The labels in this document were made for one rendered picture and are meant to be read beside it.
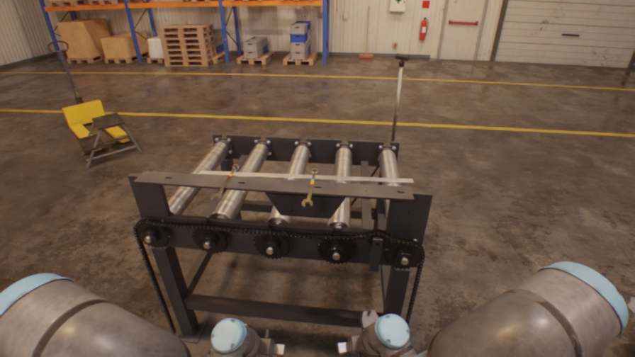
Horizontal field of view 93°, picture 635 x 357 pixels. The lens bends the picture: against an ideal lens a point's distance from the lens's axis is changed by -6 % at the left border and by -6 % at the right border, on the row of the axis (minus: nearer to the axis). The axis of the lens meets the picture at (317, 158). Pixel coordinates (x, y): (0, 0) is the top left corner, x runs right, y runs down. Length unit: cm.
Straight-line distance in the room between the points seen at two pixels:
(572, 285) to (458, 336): 16
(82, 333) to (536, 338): 52
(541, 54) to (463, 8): 275
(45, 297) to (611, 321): 72
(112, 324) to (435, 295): 226
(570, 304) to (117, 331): 55
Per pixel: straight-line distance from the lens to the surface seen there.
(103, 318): 49
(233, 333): 100
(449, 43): 1055
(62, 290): 55
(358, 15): 1015
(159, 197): 163
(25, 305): 55
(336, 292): 243
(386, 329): 100
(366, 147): 228
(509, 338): 47
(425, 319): 240
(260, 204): 265
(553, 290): 52
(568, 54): 1198
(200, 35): 931
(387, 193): 131
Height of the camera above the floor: 190
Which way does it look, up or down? 29 degrees down
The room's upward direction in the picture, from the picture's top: straight up
